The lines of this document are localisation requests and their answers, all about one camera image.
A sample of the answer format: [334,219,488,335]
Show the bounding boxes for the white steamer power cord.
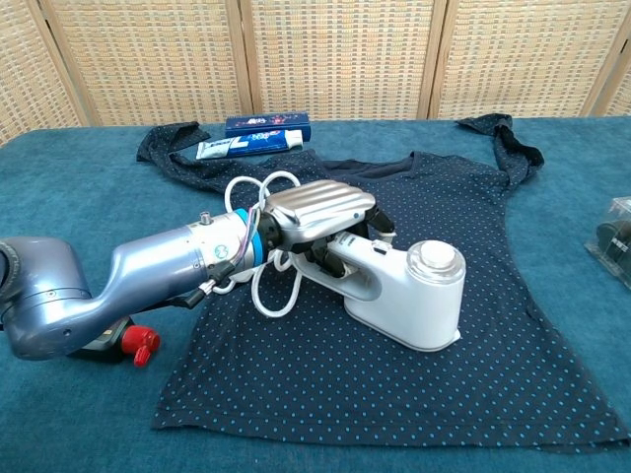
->
[224,170,305,317]

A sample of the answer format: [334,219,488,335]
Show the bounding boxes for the white handheld garment steamer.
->
[300,231,468,352]

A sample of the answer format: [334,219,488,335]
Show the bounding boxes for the navy polka dot long-sleeve shirt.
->
[136,113,631,454]

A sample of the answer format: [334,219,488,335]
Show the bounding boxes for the white blue toothpaste tube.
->
[195,128,303,161]

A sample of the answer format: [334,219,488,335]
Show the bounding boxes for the blue toothpaste carton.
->
[224,111,312,144]

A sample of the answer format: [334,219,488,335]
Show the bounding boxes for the woven rattan screen panel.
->
[0,0,95,147]
[38,0,255,127]
[418,0,631,120]
[581,0,631,118]
[240,0,448,122]

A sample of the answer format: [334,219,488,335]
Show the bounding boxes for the black bottle with red cap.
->
[73,317,163,369]

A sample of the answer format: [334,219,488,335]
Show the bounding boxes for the clear plastic capsule box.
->
[584,195,631,291]

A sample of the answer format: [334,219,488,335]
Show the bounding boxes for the teal table cover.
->
[0,115,631,473]

